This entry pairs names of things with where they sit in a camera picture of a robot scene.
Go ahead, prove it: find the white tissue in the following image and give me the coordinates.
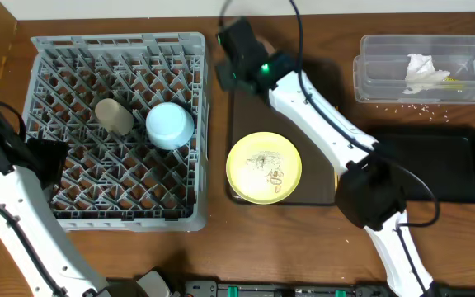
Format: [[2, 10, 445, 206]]
[[402, 54, 450, 95]]

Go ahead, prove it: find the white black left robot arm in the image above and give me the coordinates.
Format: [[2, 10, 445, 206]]
[[0, 102, 179, 297]]

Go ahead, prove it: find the yellow plate with scraps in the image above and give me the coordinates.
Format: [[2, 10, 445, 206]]
[[226, 132, 303, 205]]

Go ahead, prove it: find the dark brown serving tray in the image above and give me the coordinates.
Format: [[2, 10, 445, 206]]
[[228, 58, 346, 207]]

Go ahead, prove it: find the grey plastic dishwasher rack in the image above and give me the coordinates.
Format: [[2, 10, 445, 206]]
[[23, 32, 210, 232]]

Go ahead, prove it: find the light blue bowl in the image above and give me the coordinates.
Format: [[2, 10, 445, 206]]
[[145, 102, 195, 150]]

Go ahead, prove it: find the cream white cup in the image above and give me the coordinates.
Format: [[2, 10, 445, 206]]
[[94, 98, 134, 135]]

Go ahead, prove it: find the green yellow snack wrapper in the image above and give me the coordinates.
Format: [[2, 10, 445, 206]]
[[443, 77, 464, 91]]

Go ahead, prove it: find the black plastic tray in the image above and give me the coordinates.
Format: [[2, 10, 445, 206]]
[[369, 125, 475, 204]]

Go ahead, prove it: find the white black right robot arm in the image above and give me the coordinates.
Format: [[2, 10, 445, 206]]
[[216, 16, 439, 297]]

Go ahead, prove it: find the clear plastic waste bin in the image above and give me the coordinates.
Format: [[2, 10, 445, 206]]
[[353, 35, 475, 105]]

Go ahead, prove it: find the black equipment rail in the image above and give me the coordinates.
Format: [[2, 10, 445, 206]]
[[182, 280, 475, 297]]

